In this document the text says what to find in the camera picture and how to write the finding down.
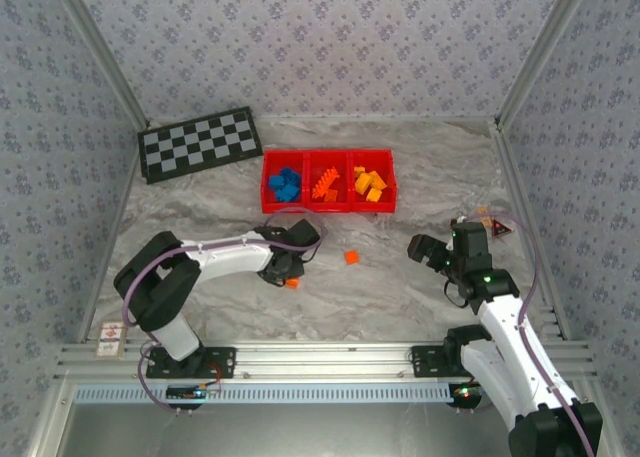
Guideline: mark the red three-compartment tray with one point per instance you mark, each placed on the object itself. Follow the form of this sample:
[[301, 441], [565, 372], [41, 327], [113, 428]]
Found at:
[[330, 208]]

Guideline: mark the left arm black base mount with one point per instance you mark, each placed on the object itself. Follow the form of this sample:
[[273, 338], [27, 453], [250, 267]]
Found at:
[[222, 362]]

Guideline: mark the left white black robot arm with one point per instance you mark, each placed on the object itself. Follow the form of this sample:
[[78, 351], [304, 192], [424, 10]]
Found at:
[[225, 257]]

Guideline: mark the white printed card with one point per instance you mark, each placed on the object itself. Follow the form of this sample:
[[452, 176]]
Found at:
[[110, 339]]

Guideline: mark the small blue lego brick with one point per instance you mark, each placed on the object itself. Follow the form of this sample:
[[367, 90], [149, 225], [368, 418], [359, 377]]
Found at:
[[280, 195]]

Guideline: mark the long orange lego beam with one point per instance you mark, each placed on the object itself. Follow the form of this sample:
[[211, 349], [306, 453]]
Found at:
[[325, 181]]

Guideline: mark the large yellow lego brick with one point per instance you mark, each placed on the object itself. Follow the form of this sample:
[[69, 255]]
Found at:
[[364, 182]]

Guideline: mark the curved orange lego piece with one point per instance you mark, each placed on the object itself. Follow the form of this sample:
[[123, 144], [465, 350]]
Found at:
[[292, 283]]

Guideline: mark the aluminium side rail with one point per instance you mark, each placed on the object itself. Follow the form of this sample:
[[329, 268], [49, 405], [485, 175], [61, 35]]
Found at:
[[116, 227], [513, 177]]

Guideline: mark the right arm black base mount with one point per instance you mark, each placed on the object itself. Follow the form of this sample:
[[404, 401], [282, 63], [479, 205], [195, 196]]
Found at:
[[425, 362]]

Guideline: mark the small orange lego brick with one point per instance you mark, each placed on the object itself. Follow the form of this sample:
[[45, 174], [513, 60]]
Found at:
[[351, 257]]

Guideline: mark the aluminium corner post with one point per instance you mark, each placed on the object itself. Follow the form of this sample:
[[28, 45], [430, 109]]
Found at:
[[545, 52], [101, 52]]

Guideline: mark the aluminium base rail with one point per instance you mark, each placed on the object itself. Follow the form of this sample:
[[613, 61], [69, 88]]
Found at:
[[325, 359]]

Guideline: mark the black grey checkerboard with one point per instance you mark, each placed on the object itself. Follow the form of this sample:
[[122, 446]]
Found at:
[[200, 144]]

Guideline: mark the red triangle sticker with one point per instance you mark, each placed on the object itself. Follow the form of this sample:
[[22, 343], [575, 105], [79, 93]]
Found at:
[[501, 229]]

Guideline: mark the small brown card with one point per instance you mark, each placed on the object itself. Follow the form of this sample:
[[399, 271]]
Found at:
[[484, 218]]

